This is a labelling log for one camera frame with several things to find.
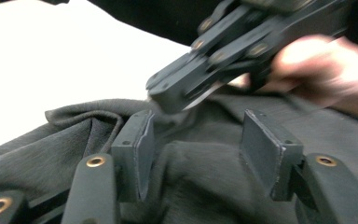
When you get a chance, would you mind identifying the dark cloth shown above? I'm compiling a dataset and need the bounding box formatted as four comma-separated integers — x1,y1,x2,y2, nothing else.
0,90,358,224

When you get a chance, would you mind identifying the white mesh laundry bag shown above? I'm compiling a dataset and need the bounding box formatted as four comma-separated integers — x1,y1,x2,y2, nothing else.
0,0,194,157

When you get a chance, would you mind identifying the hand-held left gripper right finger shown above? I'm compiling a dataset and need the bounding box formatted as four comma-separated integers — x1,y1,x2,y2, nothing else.
240,108,305,202

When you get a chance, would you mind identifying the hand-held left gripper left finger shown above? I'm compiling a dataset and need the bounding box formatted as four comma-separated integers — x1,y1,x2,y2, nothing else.
111,108,156,203

